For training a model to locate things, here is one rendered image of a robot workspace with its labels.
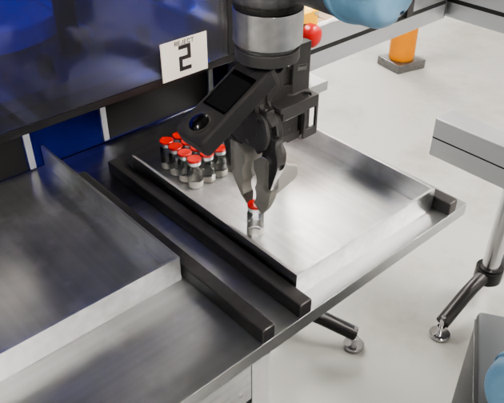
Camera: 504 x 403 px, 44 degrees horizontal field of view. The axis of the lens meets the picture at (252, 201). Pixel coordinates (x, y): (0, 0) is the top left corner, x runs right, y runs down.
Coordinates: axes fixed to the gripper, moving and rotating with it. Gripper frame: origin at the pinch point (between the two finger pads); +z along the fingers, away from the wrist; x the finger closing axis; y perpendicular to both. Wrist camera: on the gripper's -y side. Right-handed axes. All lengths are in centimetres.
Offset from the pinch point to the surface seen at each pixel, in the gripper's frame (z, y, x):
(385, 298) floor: 94, 83, 30
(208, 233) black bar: 3.4, -5.4, 2.1
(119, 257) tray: 5.3, -15.3, 7.5
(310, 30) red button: -7.3, 33.1, 22.2
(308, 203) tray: 5.2, 10.3, -0.2
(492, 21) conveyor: 7, 98, 24
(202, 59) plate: -7.1, 12.5, 25.3
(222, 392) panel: 74, 14, 25
